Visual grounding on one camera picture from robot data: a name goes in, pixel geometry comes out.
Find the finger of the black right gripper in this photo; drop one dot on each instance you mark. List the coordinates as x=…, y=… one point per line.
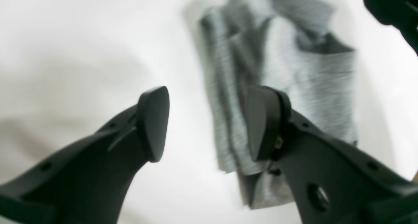
x=401, y=14

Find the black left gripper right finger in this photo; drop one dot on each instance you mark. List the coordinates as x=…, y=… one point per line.
x=332, y=182

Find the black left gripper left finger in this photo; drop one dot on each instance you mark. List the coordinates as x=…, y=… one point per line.
x=86, y=182

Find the grey T-shirt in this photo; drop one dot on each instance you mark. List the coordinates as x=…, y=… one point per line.
x=286, y=45

